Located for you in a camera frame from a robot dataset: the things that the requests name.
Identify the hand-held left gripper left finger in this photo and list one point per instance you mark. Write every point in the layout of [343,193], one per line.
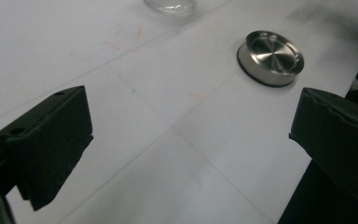
[49,140]

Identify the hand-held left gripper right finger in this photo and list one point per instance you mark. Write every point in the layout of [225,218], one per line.
[338,137]

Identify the clear glass jar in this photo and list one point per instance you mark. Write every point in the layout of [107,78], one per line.
[171,6]

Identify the silver metal jar lid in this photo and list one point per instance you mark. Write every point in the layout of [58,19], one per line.
[270,59]

